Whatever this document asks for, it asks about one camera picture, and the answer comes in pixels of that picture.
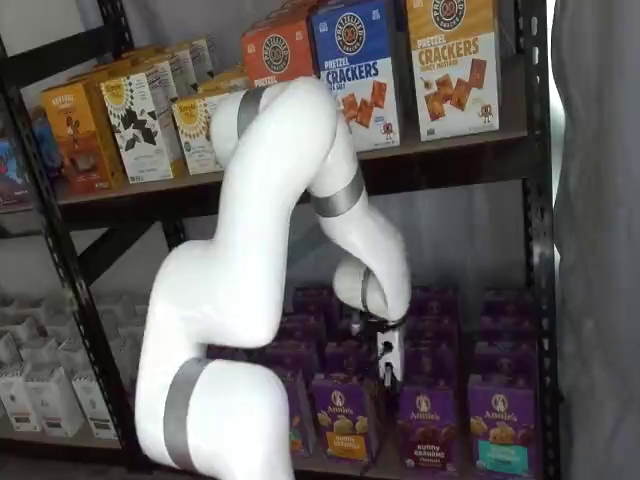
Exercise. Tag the blue sea salt crackers box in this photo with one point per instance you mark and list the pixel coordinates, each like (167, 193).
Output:
(355, 50)

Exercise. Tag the orange cookie box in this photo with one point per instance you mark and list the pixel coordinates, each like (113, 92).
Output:
(80, 140)
(115, 62)

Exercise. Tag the purple Annie's box green label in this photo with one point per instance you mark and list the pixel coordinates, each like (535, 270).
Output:
(302, 425)

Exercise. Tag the brown wooden shelf board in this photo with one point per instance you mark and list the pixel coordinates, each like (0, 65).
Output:
(510, 135)
(330, 465)

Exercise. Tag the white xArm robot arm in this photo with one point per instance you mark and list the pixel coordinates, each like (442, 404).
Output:
(250, 250)

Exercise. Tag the almond flour bar box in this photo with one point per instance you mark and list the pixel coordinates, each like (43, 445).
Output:
(225, 80)
(192, 135)

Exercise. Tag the purple Annie's box teal label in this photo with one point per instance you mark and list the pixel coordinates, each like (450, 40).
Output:
(502, 425)

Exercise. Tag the black metal shelving rack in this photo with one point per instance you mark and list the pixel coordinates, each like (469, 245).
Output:
(537, 150)

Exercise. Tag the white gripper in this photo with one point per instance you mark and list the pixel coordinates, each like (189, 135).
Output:
(392, 355)

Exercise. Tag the orange cheddar pretzel crackers box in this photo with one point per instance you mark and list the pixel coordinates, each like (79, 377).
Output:
(280, 12)
(277, 50)

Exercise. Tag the yellow honey mustard crackers box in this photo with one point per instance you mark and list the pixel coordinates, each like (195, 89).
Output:
(450, 75)

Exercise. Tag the white Sweet Thins box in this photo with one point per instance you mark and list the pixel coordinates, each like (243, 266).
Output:
(202, 60)
(135, 130)
(172, 75)

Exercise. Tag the blue and red box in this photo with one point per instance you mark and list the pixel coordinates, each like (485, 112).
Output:
(12, 170)

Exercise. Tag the grey curtain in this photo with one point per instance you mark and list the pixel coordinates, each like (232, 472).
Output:
(600, 250)

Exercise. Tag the white carton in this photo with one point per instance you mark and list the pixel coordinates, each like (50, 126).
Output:
(40, 352)
(9, 355)
(20, 400)
(75, 352)
(52, 400)
(95, 405)
(27, 327)

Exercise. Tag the white cartons group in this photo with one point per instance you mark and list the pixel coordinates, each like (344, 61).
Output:
(15, 220)

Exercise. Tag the purple Annie's box yellow label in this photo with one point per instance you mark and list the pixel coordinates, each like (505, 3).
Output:
(342, 420)

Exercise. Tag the purple chocolate bunny grahams box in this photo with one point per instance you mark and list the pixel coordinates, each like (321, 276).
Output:
(430, 430)

